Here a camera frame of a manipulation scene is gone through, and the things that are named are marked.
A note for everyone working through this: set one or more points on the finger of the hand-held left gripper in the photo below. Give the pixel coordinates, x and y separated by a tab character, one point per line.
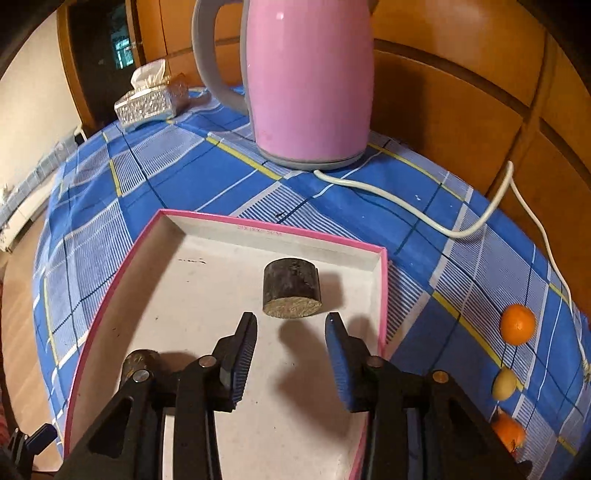
41	436

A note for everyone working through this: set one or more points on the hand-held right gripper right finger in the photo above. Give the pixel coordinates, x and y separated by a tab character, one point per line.
339	369

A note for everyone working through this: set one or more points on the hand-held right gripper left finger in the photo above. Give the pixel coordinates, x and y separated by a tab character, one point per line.
240	369

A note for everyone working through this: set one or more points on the pink cardboard box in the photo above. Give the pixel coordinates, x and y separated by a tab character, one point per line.
207	286

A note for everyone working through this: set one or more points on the dark wooden cylinder block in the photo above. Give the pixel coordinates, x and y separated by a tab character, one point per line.
291	286
134	360

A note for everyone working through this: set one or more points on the partly peeled orange tangerine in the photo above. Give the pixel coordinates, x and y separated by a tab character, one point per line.
508	431

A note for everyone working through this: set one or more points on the small yellow fruit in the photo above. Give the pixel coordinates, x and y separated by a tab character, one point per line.
504	384

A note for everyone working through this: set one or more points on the smooth orange tangerine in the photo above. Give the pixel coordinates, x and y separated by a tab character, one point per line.
518	323

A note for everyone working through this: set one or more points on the grey kettle base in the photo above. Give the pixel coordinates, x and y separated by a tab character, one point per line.
300	164

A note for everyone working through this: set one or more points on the blue plaid tablecloth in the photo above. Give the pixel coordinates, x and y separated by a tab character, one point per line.
184	152

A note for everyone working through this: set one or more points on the white low furniture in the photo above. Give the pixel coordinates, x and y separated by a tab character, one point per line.
27	198

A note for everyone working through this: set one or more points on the silver patterned tissue box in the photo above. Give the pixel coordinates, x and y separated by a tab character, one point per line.
147	108

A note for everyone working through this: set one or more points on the white tissue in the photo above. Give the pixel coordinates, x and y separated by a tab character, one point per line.
147	74

